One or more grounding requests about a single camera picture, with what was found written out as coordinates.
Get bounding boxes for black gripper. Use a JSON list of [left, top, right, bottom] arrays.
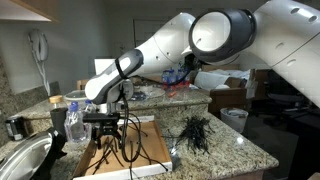
[[83, 113, 121, 140]]

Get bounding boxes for glass jar wooden lid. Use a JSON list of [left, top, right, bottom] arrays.
[[49, 95, 66, 109]]

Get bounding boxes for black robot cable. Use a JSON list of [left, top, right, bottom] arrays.
[[119, 63, 194, 164]]

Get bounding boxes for white wall phone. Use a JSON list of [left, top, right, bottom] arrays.
[[28, 29, 51, 96]]

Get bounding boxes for orange marker pen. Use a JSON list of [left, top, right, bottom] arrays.
[[168, 91, 177, 98]]

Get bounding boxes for black zip ties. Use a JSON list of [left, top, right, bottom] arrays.
[[83, 123, 169, 180], [164, 116, 214, 155]]

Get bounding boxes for fiji water bottle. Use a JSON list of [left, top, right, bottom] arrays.
[[162, 70, 169, 90], [176, 69, 184, 88], [169, 69, 176, 90]]

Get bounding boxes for clear water bottle pack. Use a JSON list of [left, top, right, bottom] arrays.
[[64, 101, 92, 143]]

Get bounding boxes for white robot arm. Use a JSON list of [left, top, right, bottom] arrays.
[[85, 0, 320, 106]]

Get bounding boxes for white waste bin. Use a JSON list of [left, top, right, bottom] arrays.
[[220, 108, 248, 133]]

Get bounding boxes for white plate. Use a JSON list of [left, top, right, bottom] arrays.
[[64, 90, 87, 101]]

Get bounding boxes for shallow cardboard box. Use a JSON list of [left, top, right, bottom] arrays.
[[73, 114, 174, 180]]

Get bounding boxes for wooden upper cabinets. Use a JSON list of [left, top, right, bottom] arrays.
[[0, 0, 59, 22]]

